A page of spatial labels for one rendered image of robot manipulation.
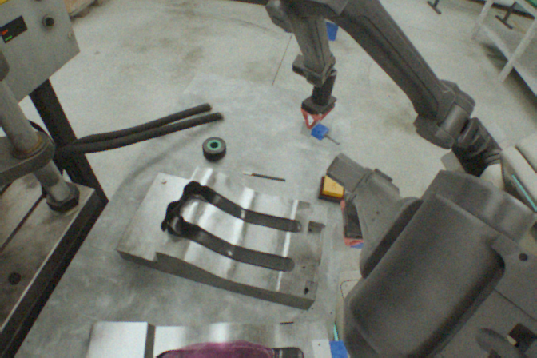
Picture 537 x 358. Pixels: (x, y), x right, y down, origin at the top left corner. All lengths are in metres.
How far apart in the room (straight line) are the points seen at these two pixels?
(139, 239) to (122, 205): 0.18
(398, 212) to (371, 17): 0.29
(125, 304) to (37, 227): 0.38
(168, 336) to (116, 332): 0.11
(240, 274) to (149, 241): 0.25
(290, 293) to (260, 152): 0.52
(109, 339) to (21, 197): 0.62
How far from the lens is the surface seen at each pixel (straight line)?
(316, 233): 0.84
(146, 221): 0.86
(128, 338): 0.71
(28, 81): 1.02
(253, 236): 0.79
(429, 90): 0.55
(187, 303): 0.82
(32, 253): 1.04
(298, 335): 0.75
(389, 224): 0.21
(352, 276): 1.47
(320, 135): 0.97
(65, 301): 0.91
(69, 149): 1.00
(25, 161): 0.88
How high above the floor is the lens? 1.58
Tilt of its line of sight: 48 degrees down
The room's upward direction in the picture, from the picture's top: 8 degrees clockwise
